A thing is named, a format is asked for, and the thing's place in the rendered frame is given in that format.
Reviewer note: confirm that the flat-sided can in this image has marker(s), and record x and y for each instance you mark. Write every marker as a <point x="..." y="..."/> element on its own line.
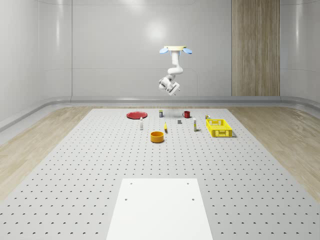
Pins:
<point x="161" y="114"/>

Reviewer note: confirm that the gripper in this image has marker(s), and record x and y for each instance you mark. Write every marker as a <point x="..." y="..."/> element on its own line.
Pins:
<point x="173" y="88"/>

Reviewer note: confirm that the small white bottle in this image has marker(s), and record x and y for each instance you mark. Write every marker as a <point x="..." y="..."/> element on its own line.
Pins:
<point x="141" y="125"/>

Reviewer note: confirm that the yellow basket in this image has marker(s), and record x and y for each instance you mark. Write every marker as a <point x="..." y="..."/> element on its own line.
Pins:
<point x="221" y="133"/>

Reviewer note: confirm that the yellow bowl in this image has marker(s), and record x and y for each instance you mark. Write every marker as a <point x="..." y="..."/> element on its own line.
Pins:
<point x="157" y="138"/>

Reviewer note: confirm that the red mug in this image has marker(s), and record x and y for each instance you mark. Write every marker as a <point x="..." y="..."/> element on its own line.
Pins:
<point x="187" y="115"/>

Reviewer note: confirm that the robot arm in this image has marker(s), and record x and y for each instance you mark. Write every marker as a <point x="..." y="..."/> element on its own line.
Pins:
<point x="175" y="62"/>

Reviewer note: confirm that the banana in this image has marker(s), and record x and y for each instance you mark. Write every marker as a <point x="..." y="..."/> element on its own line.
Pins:
<point x="165" y="127"/>

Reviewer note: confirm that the white and yellow carton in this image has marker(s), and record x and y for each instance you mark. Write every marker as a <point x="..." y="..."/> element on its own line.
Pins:
<point x="194" y="125"/>

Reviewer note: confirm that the white board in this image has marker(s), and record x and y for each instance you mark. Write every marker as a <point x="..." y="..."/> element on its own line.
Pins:
<point x="160" y="212"/>

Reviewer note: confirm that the red plate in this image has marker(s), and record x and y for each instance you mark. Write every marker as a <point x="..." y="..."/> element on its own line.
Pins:
<point x="137" y="115"/>

